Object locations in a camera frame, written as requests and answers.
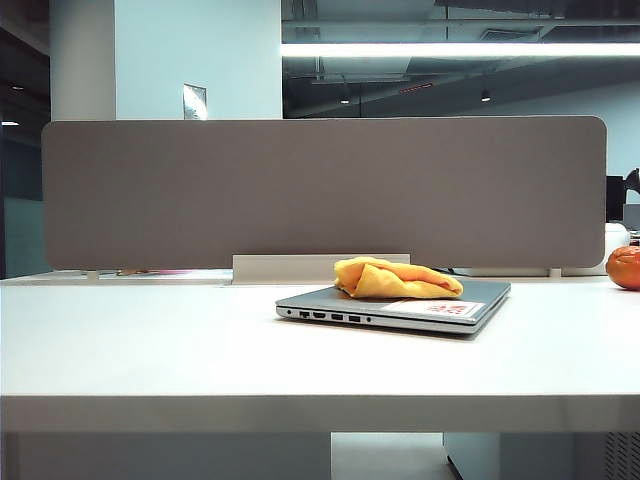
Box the white building pillar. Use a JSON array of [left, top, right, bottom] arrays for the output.
[[48, 0, 283, 122]]

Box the small notice on pillar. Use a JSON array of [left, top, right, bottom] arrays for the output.
[[182, 82, 209, 122]]

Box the silver closed laptop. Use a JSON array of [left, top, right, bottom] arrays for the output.
[[275, 277, 513, 338]]

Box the white sticker with red print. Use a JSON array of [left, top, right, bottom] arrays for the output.
[[382, 298, 487, 323]]

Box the grey fabric desk divider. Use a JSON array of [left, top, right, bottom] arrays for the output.
[[40, 117, 609, 273]]

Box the long ceiling light strip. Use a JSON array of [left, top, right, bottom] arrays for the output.
[[279, 42, 640, 58]]

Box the orange fruit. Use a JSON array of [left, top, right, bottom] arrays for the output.
[[605, 245, 640, 291]]

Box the yellow cloth rag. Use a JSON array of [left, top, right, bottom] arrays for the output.
[[333, 255, 465, 300]]

